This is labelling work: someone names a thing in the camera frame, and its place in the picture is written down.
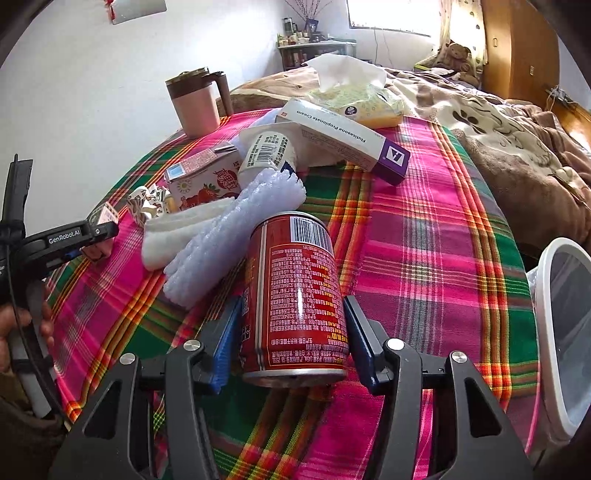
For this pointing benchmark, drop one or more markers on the patterned crumpled wrapper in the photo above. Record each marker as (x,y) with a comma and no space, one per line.
(145,205)

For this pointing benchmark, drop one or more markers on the wooden wardrobe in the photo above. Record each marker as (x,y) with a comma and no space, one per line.
(517,50)

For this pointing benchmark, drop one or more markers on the red drink can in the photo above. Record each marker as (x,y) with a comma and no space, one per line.
(295,300)

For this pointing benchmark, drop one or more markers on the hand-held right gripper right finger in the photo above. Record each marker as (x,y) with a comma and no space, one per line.
(364,346)

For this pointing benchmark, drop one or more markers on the white paper packet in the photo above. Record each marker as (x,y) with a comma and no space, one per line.
(318,154)

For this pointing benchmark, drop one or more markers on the white barcode bottle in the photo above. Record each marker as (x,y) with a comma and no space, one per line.
(265,154)

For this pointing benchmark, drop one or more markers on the white and purple box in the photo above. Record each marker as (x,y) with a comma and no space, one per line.
(341,138)

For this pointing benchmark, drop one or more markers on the wooden headboard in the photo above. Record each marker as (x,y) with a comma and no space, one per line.
(577,120)

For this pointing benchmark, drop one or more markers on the bed with brown blanket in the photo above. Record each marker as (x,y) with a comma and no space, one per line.
(508,152)

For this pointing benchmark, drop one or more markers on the plaid pink green tablecloth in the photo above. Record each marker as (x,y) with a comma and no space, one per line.
(415,240)

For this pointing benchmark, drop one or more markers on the strawberry milk carton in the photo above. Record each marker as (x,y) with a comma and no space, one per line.
(203,184)

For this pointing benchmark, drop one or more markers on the patterned curtain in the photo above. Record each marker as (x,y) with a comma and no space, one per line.
(461,23)

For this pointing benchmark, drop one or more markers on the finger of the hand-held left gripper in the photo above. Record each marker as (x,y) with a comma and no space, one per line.
(69,256)
(104,230)

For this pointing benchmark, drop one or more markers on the bright window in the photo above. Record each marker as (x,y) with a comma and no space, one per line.
(392,14)

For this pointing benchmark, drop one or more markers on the white foam block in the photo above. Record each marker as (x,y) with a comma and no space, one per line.
(221,244)

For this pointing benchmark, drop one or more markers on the yellow tissue pack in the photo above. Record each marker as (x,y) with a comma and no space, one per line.
(369,108)

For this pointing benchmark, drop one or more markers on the dried branches in vase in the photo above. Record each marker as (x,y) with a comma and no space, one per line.
(307,9)

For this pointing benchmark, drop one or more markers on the pink mug with brown lid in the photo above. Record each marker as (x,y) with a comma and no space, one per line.
(196,110)

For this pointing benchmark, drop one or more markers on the cluttered white shelf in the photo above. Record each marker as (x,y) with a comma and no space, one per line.
(318,48)

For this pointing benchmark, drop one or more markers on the brown teddy bear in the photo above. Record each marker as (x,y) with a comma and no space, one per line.
(457,57)

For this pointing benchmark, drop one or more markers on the small pink packet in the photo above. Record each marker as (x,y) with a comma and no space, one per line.
(108,214)

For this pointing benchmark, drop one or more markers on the white folded cloth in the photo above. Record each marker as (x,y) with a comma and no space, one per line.
(171,230)

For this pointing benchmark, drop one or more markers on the power strip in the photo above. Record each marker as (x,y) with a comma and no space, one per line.
(558,94)

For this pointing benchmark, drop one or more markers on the white trash bin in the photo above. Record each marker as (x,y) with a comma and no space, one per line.
(547,323)

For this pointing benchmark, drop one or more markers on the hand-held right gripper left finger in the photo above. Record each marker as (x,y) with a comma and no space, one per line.
(226,344)

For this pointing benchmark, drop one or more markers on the person's left hand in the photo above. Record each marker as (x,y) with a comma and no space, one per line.
(46,323)

